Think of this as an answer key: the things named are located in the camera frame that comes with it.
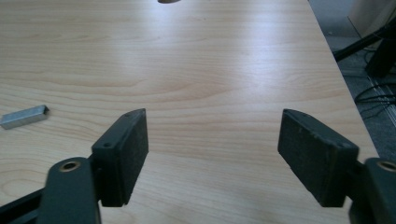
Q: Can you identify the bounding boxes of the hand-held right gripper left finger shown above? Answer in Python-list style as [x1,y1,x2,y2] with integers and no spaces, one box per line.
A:
[92,107,149,208]

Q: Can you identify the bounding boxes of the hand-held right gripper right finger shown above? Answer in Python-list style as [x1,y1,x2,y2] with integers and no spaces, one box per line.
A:
[277,108,360,208]

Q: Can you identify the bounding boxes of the silver staple strip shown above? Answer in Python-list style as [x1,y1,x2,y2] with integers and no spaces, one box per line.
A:
[0,105,50,131]

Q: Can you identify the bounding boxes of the black metal stand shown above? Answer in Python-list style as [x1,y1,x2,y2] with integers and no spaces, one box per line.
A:
[332,17,396,79]

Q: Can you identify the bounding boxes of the black floor cables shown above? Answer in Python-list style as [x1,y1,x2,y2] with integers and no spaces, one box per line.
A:
[354,81,396,121]

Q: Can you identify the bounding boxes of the metal floor rail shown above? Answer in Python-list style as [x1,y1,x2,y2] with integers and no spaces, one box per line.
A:
[368,74,396,127]

